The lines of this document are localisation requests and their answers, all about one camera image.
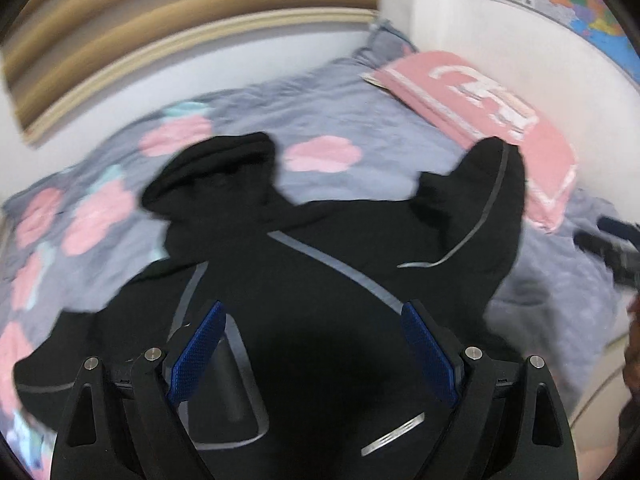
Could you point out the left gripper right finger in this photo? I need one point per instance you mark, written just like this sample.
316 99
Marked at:
507 420

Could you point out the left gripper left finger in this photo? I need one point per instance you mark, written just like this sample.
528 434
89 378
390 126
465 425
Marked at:
121 421

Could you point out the black hooded sweatshirt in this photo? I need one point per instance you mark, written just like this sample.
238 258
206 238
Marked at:
315 291

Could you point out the person's right hand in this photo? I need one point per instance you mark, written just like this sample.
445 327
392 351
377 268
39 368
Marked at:
629 417

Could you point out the grey floral bed cover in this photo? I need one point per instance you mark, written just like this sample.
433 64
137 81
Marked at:
77 236

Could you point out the pink pillow white print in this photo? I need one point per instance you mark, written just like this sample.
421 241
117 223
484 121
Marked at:
469 106

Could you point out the grey pillow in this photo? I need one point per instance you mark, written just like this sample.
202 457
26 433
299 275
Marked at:
385 44

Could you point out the wooden slatted headboard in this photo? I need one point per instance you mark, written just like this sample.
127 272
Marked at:
56 54

